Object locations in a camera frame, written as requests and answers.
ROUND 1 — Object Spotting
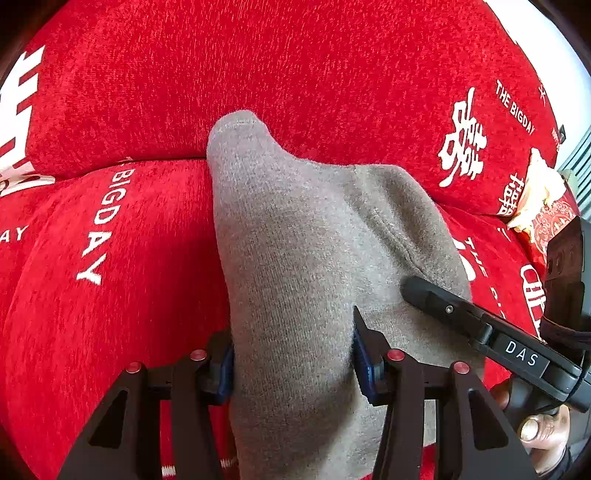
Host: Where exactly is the grey knit garment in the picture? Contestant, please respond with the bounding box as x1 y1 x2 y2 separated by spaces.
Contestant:
206 111 485 479

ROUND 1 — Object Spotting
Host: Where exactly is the person's right hand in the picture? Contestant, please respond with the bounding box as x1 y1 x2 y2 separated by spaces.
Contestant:
490 378 571 478

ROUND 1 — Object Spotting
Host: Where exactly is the red embroidered pillow near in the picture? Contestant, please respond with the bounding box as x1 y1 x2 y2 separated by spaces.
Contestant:
508 148 579 274

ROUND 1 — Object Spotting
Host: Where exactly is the red wedding bed cover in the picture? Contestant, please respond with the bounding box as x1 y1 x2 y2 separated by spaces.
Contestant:
1 1 558 479

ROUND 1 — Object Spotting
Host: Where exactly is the grey slatted radiator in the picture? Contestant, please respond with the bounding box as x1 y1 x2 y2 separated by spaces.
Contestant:
558 127 591 221

